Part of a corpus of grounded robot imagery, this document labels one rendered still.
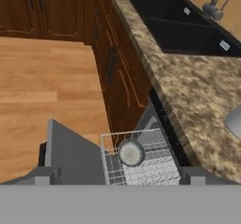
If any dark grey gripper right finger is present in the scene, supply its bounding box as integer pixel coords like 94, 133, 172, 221
179, 166, 240, 185

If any black sink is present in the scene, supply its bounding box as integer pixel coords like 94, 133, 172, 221
120, 0, 241, 58

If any white wire dishwasher rack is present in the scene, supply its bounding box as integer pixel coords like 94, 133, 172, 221
100, 128, 182, 185

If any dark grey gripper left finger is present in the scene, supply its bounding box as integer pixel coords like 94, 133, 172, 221
0, 166, 62, 185

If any grey dishwasher door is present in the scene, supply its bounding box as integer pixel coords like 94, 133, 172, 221
43, 118, 106, 185

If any dishwasher body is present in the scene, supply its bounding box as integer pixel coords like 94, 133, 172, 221
134, 88, 193, 169

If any brown under-counter drawer front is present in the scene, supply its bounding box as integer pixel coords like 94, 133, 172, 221
90, 0, 133, 47

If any brown under-counter cupboard door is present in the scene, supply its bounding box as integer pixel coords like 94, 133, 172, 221
92, 29, 153, 141

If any grey bowl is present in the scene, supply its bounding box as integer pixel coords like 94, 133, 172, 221
224, 104, 241, 139

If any grey tap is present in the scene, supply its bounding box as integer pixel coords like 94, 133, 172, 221
201, 0, 232, 22

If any long black cupboard handle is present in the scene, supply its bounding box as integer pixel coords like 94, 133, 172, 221
105, 46, 120, 85

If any round grey dish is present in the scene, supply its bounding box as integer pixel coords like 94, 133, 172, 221
117, 138, 147, 168

